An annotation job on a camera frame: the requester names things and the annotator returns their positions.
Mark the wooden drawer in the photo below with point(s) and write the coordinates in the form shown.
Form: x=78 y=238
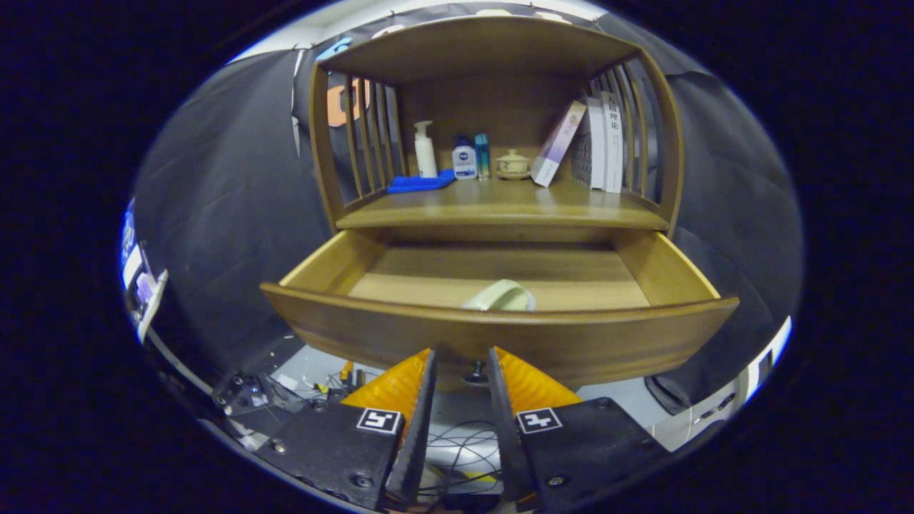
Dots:
x=571 y=343

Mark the cream lidded tea cup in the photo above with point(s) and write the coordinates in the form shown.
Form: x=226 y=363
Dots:
x=513 y=165

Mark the patterned cover book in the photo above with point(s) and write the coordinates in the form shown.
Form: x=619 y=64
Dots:
x=591 y=150

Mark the white pump bottle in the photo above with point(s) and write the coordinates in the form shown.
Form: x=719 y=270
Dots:
x=426 y=157

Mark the purple white book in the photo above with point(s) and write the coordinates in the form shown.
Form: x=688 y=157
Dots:
x=557 y=146

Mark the clear blue bottle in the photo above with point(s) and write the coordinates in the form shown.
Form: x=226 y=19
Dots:
x=483 y=157

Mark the black metal bracket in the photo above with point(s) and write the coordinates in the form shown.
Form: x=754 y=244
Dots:
x=246 y=394

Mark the blue folded cloth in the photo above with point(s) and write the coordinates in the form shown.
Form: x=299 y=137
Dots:
x=418 y=184

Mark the wooden countertop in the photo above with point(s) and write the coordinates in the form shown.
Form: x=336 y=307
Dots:
x=500 y=205

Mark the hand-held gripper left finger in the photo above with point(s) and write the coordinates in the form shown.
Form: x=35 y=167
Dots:
x=421 y=428

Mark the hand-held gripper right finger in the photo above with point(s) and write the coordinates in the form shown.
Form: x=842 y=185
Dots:
x=503 y=428

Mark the white lotion bottle blue cap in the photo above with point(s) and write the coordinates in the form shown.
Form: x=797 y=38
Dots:
x=464 y=164

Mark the white spine book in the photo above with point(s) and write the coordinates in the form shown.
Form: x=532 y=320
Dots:
x=613 y=150

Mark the wooden slatted cabinet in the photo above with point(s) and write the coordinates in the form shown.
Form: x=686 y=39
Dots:
x=485 y=50

